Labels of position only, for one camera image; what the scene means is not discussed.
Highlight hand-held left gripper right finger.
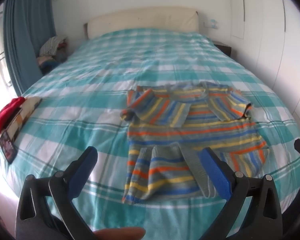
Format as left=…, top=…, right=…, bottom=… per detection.
left=199, top=147, right=283, bottom=240

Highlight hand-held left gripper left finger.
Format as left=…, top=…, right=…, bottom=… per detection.
left=16, top=146, right=99, bottom=240

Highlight striped knit shirt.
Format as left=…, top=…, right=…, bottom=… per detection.
left=120, top=82, right=270, bottom=155

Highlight striped knit pants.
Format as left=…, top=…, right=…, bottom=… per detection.
left=122, top=142, right=268, bottom=204

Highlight pile of clothes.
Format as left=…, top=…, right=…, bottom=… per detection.
left=36, top=36, right=68, bottom=75

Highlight person's left hand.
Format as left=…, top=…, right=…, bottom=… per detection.
left=94, top=227, right=146, bottom=240

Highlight black smartphone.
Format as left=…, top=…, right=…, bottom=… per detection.
left=0, top=130, right=18, bottom=165

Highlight checked folded cloth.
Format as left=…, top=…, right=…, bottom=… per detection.
left=4, top=96, right=43, bottom=141

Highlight red cloth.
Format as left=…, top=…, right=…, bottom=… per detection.
left=0, top=96, right=26, bottom=133

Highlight white wardrobe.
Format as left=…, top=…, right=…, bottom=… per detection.
left=229, top=0, right=300, bottom=122

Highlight teal plaid bed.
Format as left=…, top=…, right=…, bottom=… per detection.
left=0, top=27, right=300, bottom=240

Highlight dark wooden nightstand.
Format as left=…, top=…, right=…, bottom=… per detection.
left=213, top=41, right=233, bottom=57

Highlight blue curtain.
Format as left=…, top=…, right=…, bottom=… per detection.
left=2, top=0, right=57, bottom=96

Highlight cream padded headboard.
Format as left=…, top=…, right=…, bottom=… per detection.
left=84, top=6, right=199, bottom=40

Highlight wall socket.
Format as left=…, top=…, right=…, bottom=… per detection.
left=204, top=19, right=219, bottom=30

